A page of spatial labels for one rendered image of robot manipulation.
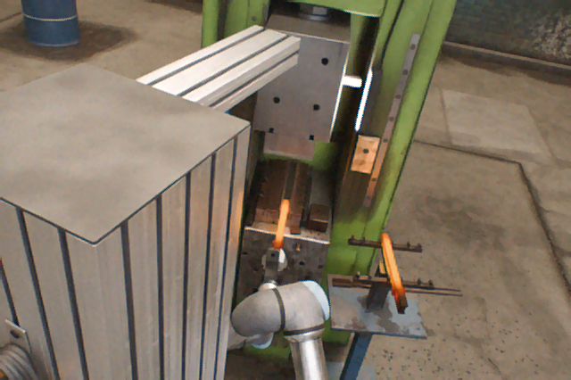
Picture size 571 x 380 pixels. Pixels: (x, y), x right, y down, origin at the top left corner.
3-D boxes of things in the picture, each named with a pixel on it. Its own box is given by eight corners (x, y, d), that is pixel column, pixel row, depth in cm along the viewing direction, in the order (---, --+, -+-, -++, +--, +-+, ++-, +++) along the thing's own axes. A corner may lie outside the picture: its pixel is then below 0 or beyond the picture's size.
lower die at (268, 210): (298, 228, 216) (302, 213, 211) (254, 220, 216) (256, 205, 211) (306, 176, 250) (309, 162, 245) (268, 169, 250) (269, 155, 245)
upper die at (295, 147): (311, 161, 195) (316, 141, 190) (262, 152, 195) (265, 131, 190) (318, 114, 230) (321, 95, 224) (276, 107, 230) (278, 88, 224)
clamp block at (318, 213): (326, 233, 216) (328, 222, 212) (306, 229, 216) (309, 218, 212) (326, 216, 226) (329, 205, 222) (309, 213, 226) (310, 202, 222)
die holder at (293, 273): (313, 311, 237) (330, 243, 211) (235, 297, 237) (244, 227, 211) (319, 236, 282) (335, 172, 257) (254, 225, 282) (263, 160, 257)
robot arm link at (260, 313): (243, 335, 122) (211, 361, 163) (284, 326, 126) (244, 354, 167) (233, 291, 126) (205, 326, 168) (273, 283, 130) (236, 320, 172)
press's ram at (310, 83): (350, 146, 190) (375, 47, 167) (252, 129, 190) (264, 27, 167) (351, 101, 224) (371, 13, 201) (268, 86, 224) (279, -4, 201)
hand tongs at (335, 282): (459, 290, 225) (460, 288, 224) (462, 297, 221) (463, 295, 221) (331, 279, 218) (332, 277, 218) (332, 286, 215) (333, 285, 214)
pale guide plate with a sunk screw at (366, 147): (370, 174, 210) (380, 139, 200) (350, 169, 210) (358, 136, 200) (370, 171, 212) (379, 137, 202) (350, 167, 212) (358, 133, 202)
